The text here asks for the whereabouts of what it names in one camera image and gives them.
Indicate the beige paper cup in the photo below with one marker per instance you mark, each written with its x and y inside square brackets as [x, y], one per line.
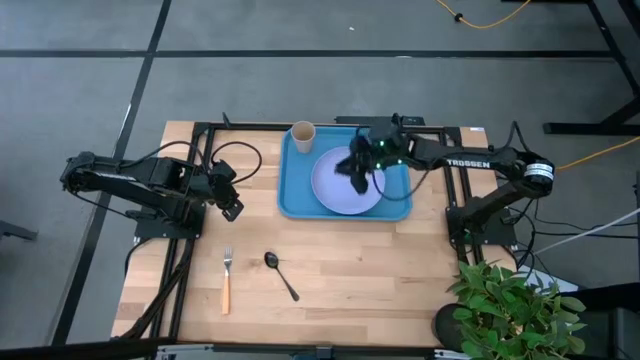
[303, 135]

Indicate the pale lavender round plate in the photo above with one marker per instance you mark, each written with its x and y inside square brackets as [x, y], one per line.
[332, 192]

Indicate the black plant pot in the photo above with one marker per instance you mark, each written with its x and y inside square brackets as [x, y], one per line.
[446, 327]

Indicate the green leafy plant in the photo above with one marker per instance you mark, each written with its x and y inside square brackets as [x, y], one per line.
[510, 310]

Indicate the white sticker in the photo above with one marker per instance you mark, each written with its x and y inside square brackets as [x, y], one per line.
[477, 129]

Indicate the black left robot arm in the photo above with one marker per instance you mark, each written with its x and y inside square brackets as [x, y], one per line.
[150, 175]

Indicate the blue plastic tray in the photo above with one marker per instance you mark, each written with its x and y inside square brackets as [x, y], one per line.
[295, 190]

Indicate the black furniture stand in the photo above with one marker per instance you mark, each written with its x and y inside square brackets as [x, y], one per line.
[575, 128]

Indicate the grey furniture foot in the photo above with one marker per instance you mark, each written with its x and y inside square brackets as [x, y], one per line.
[15, 231]

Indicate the black aluminium table frame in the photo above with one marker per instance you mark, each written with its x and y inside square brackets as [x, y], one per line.
[207, 135]

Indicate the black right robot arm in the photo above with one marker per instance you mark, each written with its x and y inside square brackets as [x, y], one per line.
[475, 162]

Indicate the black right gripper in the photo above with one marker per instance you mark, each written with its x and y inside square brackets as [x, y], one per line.
[385, 142]

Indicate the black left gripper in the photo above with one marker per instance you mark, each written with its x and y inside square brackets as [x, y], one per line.
[222, 181]

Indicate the dark metal spoon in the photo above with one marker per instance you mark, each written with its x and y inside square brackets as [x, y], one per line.
[271, 260]

